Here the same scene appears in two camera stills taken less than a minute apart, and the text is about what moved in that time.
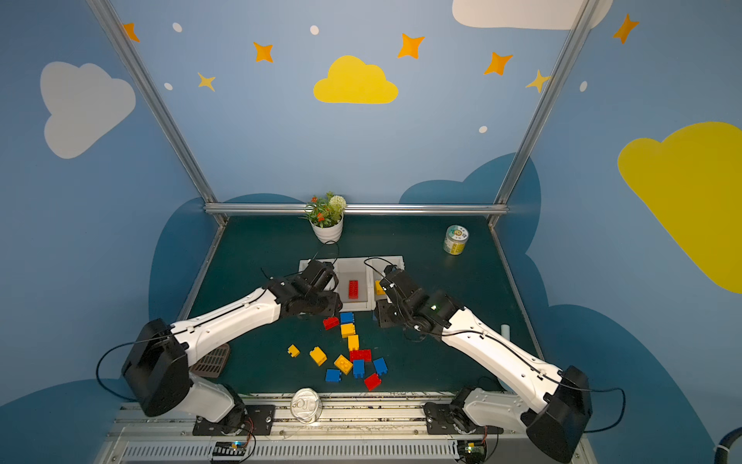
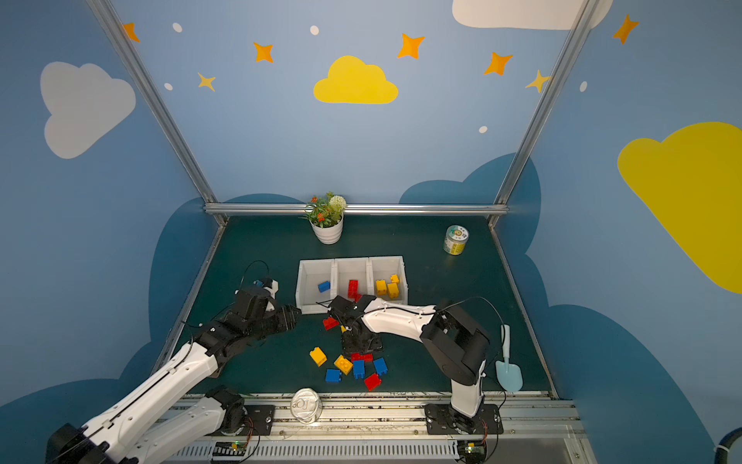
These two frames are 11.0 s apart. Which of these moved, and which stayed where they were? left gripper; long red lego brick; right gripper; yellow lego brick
Moved: left gripper; right gripper
Stayed: long red lego brick; yellow lego brick
